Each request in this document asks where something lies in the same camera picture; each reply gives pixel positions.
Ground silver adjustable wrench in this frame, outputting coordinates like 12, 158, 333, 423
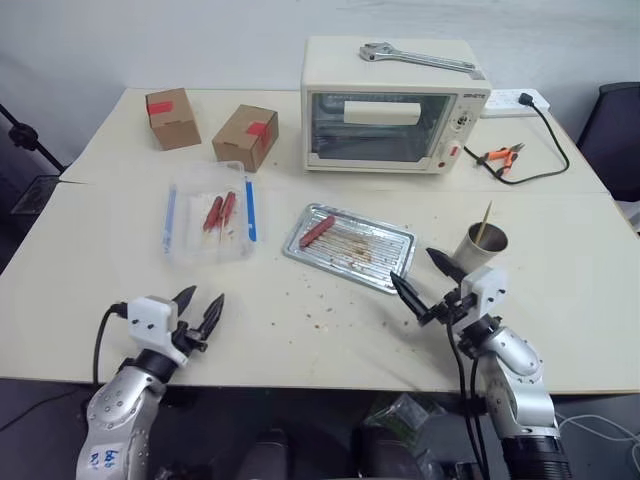
358, 42, 488, 82

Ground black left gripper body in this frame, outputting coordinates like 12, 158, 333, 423
171, 321, 209, 357

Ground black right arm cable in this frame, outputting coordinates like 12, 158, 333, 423
446, 312, 504, 480

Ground orange handled pliers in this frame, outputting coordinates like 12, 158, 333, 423
474, 141, 527, 179

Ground dark office chair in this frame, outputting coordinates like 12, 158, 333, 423
576, 80, 640, 202

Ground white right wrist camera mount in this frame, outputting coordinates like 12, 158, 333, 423
459, 265, 509, 322

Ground metal cup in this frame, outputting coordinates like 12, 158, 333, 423
451, 222, 510, 277

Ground white power strip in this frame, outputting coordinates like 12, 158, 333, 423
480, 88, 552, 120

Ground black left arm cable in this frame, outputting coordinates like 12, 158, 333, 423
92, 301, 132, 386

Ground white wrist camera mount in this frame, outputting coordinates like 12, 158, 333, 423
126, 295, 181, 369
459, 265, 509, 322

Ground black tripod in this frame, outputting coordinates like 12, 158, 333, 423
0, 102, 67, 174

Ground thin wooden stick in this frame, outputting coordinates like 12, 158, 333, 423
474, 200, 494, 247

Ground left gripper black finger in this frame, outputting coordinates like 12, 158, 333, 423
174, 285, 198, 327
198, 293, 226, 339

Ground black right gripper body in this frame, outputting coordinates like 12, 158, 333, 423
418, 289, 477, 328

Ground cream toaster oven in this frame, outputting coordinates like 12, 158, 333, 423
299, 35, 489, 177

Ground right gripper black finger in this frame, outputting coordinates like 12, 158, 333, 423
425, 247, 469, 282
389, 271, 432, 327

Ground clear container with blue clips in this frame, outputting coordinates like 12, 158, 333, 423
164, 160, 263, 269

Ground red sausage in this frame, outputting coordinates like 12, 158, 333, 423
298, 215, 337, 248
201, 195, 225, 235
218, 190, 238, 228

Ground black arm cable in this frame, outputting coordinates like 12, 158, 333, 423
92, 301, 132, 386
446, 312, 504, 480

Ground thin white cable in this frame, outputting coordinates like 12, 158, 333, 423
556, 411, 640, 444

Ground silver baking tray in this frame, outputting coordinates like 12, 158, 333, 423
281, 201, 418, 296

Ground black plug with cable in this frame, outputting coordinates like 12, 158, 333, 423
462, 91, 573, 187

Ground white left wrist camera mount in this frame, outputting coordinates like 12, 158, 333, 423
126, 295, 181, 369

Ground cardboard box with red tape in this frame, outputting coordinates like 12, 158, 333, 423
211, 103, 280, 174
144, 87, 203, 152

